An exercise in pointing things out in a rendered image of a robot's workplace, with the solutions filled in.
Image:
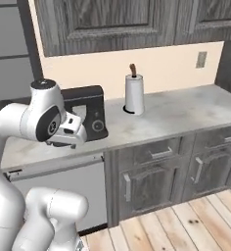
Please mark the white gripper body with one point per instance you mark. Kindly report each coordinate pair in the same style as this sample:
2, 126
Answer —
71, 136

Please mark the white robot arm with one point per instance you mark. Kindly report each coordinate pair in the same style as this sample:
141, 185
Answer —
9, 130

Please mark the black stand mixer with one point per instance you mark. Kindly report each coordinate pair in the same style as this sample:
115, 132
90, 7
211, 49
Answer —
94, 104

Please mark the white dishwasher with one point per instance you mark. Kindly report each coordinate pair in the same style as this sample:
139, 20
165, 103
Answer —
71, 189

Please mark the grey wood drawer front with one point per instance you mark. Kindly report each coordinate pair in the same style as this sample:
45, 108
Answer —
212, 137
143, 150

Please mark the white paper towel roll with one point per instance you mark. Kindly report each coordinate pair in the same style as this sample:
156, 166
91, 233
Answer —
134, 94

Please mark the grey refrigerator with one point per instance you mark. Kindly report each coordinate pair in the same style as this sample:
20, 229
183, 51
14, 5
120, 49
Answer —
6, 49

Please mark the grey wood wall cupboard door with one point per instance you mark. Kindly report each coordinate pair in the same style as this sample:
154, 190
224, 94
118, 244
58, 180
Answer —
212, 19
107, 23

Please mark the grey wall socket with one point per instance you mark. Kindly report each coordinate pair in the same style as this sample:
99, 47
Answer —
201, 60

